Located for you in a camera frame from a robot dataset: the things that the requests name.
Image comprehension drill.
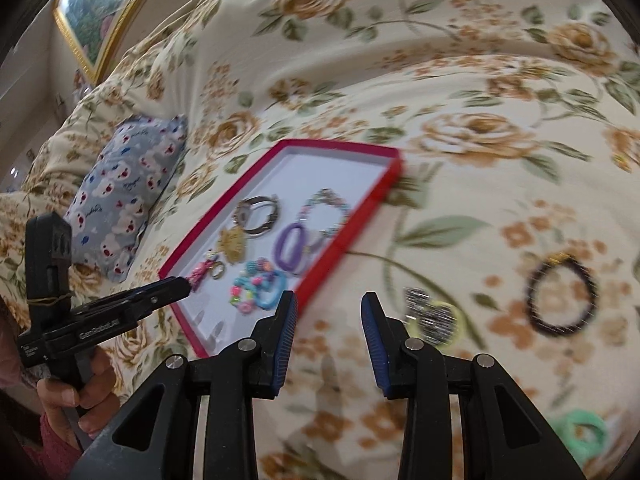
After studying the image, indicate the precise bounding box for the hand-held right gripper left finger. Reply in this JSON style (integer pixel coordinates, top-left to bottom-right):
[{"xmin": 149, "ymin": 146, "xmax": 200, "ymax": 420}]
[{"xmin": 70, "ymin": 290, "xmax": 300, "ymax": 480}]

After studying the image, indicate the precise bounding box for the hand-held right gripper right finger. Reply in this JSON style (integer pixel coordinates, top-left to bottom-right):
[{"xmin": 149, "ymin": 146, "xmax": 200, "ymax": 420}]
[{"xmin": 360, "ymin": 291, "xmax": 589, "ymax": 480}]

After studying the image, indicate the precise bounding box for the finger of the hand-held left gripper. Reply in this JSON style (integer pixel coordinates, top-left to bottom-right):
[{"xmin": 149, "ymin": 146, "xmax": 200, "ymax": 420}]
[
  {"xmin": 135, "ymin": 286, "xmax": 195, "ymax": 322},
  {"xmin": 112, "ymin": 276, "xmax": 193, "ymax": 306}
]

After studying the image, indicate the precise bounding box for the pink hair clip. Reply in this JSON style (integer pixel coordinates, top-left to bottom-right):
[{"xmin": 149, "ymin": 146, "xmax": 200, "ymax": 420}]
[{"xmin": 186, "ymin": 258, "xmax": 217, "ymax": 292}]

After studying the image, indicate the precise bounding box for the blue hair tie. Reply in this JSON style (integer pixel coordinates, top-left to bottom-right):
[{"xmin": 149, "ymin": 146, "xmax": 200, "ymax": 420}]
[{"xmin": 252, "ymin": 269, "xmax": 290, "ymax": 310}]

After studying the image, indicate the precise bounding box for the silver chain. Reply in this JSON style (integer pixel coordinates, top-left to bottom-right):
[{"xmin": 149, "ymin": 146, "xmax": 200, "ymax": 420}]
[{"xmin": 404, "ymin": 287, "xmax": 453, "ymax": 347}]

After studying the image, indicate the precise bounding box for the colourful flower bead bracelet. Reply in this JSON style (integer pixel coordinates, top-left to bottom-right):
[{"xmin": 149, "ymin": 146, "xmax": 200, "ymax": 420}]
[{"xmin": 229, "ymin": 258, "xmax": 275, "ymax": 315}]

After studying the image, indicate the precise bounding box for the yellow-green hair tie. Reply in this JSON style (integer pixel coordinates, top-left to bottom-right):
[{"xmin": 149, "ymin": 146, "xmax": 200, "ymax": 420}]
[{"xmin": 406, "ymin": 299, "xmax": 465, "ymax": 350}]

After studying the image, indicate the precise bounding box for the yellow hair clip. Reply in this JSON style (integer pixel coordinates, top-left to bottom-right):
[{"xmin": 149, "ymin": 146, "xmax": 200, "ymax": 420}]
[{"xmin": 216, "ymin": 225, "xmax": 250, "ymax": 265}]

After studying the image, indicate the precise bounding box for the purple hair tie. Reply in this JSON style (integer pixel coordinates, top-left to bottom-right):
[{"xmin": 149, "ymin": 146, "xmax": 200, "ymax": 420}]
[{"xmin": 272, "ymin": 224, "xmax": 310, "ymax": 276}]

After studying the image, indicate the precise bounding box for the gold mesh-band watch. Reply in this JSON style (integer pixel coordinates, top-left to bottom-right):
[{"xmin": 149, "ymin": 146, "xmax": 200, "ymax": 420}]
[{"xmin": 234, "ymin": 194, "xmax": 282, "ymax": 237}]

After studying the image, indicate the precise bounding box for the pastel bead bracelet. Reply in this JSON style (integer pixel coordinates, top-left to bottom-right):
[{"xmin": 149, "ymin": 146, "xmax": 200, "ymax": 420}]
[{"xmin": 296, "ymin": 188, "xmax": 351, "ymax": 242}]

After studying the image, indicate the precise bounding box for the red shallow cardboard box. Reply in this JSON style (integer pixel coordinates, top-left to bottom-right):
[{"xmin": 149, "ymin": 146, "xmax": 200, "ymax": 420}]
[{"xmin": 158, "ymin": 139, "xmax": 404, "ymax": 360}]

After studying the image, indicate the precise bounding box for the person's left hand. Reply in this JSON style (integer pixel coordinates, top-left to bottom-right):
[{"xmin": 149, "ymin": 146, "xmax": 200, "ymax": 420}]
[{"xmin": 35, "ymin": 347, "xmax": 122, "ymax": 456}]

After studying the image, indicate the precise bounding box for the blue bear-print pillow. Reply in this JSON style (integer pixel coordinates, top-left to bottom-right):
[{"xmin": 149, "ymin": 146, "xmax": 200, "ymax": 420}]
[{"xmin": 64, "ymin": 114, "xmax": 189, "ymax": 284}]

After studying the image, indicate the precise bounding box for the green bow hair clip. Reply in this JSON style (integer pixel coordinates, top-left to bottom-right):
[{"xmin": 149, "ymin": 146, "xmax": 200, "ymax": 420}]
[{"xmin": 547, "ymin": 409, "xmax": 612, "ymax": 467}]

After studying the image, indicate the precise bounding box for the cream floral blanket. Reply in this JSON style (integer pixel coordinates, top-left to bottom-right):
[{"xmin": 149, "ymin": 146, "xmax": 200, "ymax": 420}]
[{"xmin": 0, "ymin": 0, "xmax": 640, "ymax": 480}]

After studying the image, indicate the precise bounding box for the gold-framed picture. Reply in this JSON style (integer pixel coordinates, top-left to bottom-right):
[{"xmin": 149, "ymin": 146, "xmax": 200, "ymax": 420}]
[{"xmin": 52, "ymin": 0, "xmax": 168, "ymax": 84}]

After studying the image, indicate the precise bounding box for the dark bead bracelet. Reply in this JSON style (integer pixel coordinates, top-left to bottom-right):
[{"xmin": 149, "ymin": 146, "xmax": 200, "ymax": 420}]
[{"xmin": 525, "ymin": 255, "xmax": 600, "ymax": 337}]

